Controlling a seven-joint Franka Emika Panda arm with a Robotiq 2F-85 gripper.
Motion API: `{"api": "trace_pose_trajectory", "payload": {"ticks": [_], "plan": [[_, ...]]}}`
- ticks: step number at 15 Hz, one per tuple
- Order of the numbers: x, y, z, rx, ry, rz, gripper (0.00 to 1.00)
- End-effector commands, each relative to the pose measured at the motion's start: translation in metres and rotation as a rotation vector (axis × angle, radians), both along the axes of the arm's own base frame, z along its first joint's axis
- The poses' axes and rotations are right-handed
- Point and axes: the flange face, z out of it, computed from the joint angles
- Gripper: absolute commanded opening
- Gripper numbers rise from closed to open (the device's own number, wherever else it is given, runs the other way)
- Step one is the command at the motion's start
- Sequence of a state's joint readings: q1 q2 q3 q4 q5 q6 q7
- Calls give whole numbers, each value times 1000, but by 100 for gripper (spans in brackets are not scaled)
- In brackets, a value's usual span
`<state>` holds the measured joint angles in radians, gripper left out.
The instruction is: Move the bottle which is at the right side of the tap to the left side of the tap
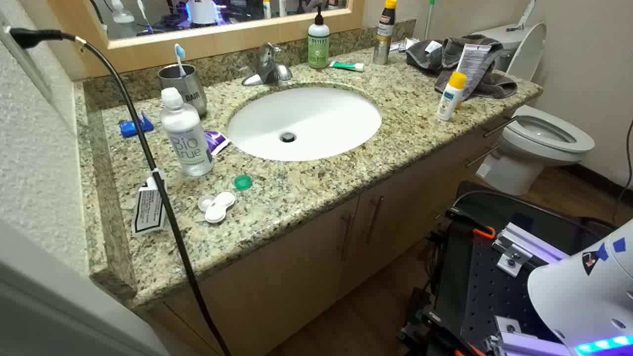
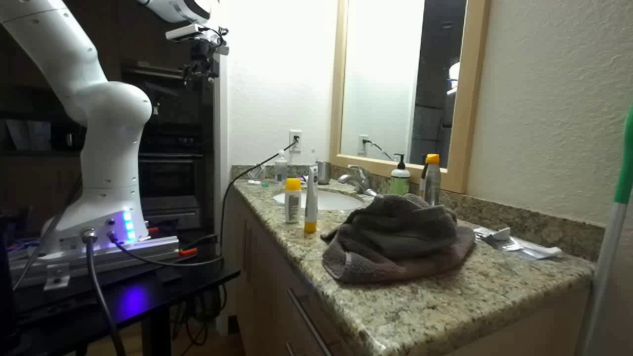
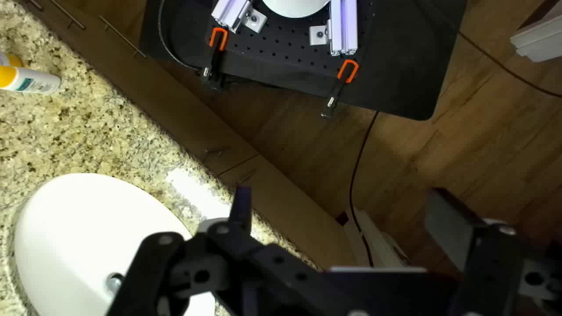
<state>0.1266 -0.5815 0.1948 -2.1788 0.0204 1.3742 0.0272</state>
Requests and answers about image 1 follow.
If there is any green soap pump bottle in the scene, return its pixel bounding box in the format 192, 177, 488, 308
306, 3, 332, 70

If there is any clear lens solution bottle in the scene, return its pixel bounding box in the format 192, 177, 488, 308
158, 84, 215, 179

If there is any white bottle with yellow cap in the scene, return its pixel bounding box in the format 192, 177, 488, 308
435, 68, 469, 124

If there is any white oval sink basin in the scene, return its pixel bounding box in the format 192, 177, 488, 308
225, 84, 384, 163

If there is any green lens case cap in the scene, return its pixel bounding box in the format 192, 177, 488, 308
233, 171, 255, 193

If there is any beige vanity cabinet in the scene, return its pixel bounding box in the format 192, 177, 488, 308
140, 106, 522, 356

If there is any white contact lens case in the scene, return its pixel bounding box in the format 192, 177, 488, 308
196, 189, 239, 227

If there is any purple foil packet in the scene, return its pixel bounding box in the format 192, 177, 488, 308
202, 126, 233, 157

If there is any green white toothpaste tube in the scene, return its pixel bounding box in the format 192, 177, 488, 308
328, 59, 366, 72

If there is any chrome sink faucet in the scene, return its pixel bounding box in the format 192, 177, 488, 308
239, 41, 295, 88

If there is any spray can with orange cap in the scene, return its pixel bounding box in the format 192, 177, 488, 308
372, 0, 399, 66

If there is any stainless steel cup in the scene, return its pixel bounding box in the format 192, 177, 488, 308
156, 61, 209, 118

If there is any orange black clamp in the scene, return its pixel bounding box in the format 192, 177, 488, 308
445, 205, 498, 243

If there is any black robot cart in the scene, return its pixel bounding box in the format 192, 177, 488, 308
397, 183, 633, 356

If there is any wood framed mirror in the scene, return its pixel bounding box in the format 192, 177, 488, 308
45, 0, 368, 74

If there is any blue white toothbrush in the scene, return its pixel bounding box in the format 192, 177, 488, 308
172, 41, 188, 78

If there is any white flat tube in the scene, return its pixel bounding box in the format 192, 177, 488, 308
455, 41, 492, 94

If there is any small blue plastic item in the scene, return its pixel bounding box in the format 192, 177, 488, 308
116, 112, 156, 140

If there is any dark grey towel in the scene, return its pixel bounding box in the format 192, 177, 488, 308
403, 35, 520, 100

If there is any white toilet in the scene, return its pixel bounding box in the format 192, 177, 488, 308
471, 21, 597, 197

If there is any metal cabinet door handle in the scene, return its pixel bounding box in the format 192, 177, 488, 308
364, 193, 386, 246
338, 209, 356, 260

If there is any white cable warning tag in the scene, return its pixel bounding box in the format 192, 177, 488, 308
130, 171, 168, 237

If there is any aluminium mounting bracket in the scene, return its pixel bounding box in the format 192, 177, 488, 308
490, 221, 569, 278

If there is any black power cable with plug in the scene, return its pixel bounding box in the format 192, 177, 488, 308
6, 25, 233, 356

